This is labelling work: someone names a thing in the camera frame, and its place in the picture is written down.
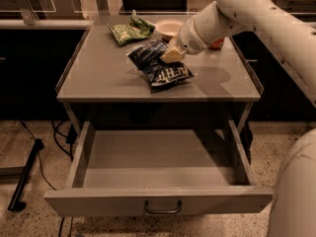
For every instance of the grey counter cabinet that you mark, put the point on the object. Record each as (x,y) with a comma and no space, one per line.
(204,91)

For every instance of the green chip bag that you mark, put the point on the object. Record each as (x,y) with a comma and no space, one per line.
(136,29)

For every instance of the black floor stand bar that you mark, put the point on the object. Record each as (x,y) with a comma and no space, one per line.
(16,204)

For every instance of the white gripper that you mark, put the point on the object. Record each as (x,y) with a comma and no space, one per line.
(188,40)

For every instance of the red soda can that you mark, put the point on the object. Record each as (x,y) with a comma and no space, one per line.
(217,45)

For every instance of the open grey drawer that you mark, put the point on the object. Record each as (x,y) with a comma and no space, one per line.
(115,171)

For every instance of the blue chip bag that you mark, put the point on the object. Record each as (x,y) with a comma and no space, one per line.
(146,58)

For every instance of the white bowl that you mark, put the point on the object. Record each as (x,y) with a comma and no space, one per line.
(168,28)

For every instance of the black drawer handle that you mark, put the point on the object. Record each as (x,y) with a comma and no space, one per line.
(160,209)

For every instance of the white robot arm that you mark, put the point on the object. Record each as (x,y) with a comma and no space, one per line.
(293,43)

